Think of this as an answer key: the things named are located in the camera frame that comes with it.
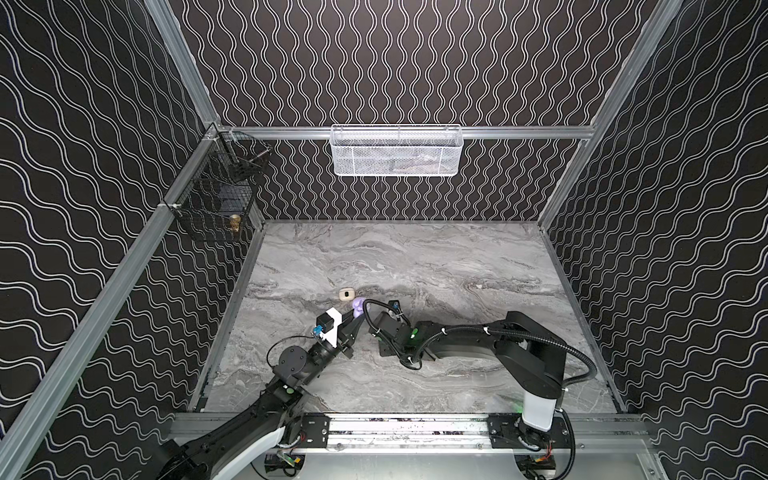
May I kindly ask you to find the purple round disc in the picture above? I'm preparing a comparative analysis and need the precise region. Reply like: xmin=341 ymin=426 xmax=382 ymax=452
xmin=352 ymin=297 xmax=366 ymax=318

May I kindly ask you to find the beige earbud charging case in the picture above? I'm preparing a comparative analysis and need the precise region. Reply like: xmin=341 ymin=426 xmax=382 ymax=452
xmin=338 ymin=287 xmax=356 ymax=302

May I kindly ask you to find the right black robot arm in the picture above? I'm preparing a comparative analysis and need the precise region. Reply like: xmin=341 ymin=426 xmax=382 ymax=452
xmin=365 ymin=311 xmax=598 ymax=432

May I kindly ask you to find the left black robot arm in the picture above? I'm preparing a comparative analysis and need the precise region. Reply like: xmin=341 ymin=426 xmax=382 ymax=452
xmin=154 ymin=310 xmax=370 ymax=479

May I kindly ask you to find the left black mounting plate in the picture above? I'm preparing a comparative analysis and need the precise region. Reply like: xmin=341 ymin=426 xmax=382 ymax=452
xmin=280 ymin=413 xmax=331 ymax=449

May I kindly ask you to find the black mounting plate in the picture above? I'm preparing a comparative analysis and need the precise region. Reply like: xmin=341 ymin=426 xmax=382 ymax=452
xmin=280 ymin=413 xmax=331 ymax=449
xmin=487 ymin=413 xmax=574 ymax=452

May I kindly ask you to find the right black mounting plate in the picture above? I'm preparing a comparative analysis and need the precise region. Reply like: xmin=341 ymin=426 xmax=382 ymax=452
xmin=487 ymin=413 xmax=574 ymax=452

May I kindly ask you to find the brass fitting in basket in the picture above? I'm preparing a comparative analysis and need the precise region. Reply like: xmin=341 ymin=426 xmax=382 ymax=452
xmin=229 ymin=214 xmax=242 ymax=233

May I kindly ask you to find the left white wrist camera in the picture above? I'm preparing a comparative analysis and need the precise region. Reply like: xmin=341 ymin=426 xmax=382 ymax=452
xmin=312 ymin=308 xmax=343 ymax=348

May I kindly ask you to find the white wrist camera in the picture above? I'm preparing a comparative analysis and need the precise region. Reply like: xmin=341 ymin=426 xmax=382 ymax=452
xmin=312 ymin=308 xmax=343 ymax=348
xmin=388 ymin=300 xmax=403 ymax=317

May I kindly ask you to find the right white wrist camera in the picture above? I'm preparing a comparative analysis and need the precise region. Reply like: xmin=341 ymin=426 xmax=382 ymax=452
xmin=388 ymin=300 xmax=403 ymax=317

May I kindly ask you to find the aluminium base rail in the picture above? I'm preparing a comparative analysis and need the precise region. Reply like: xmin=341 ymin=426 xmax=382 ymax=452
xmin=155 ymin=411 xmax=667 ymax=480

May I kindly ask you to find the white mesh wall basket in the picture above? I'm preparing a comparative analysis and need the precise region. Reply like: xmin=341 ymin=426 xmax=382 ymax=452
xmin=329 ymin=124 xmax=464 ymax=177

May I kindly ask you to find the black wire wall basket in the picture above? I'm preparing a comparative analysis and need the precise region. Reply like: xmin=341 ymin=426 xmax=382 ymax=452
xmin=171 ymin=130 xmax=272 ymax=245

